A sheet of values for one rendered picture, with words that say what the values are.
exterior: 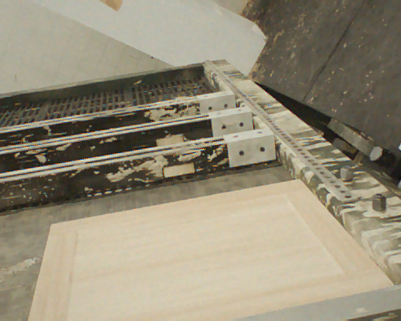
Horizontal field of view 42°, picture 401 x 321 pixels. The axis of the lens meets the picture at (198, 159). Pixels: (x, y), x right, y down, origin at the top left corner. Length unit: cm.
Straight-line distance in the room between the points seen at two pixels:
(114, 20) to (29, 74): 201
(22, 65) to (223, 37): 261
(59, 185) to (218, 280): 59
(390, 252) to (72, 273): 55
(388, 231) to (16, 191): 88
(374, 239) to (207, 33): 390
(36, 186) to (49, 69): 501
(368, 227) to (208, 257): 28
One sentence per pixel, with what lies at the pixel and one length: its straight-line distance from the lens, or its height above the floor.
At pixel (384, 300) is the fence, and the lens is 80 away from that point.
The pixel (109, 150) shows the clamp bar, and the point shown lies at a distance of 155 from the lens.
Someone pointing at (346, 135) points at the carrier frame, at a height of 18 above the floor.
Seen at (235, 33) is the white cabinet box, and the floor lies 29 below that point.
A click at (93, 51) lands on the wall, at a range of 619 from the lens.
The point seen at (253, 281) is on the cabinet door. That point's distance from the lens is 88.
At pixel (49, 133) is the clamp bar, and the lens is 180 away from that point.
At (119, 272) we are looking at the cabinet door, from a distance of 96.
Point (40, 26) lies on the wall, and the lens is 620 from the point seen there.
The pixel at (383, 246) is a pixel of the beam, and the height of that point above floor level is 90.
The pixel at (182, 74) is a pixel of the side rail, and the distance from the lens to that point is 248.
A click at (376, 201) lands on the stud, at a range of 99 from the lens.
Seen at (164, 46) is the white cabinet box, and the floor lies 81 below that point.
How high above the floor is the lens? 144
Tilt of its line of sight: 16 degrees down
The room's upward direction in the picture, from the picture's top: 68 degrees counter-clockwise
